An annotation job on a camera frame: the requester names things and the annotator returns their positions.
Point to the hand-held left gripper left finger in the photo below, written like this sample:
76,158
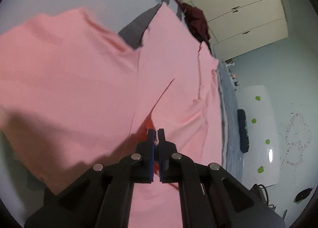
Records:
150,158

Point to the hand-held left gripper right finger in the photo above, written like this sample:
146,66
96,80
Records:
164,160

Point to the pink garment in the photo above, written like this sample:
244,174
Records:
87,81

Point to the dark bolster pillow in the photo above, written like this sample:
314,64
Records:
243,131

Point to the white headboard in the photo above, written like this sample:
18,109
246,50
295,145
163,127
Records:
260,131

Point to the white nightstand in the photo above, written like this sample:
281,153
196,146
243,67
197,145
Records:
231,73

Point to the maroon garment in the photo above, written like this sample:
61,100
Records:
196,21

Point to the cream wardrobe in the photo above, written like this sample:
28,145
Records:
236,14

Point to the heart-shaped wall decoration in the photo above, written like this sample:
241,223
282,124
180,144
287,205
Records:
295,138

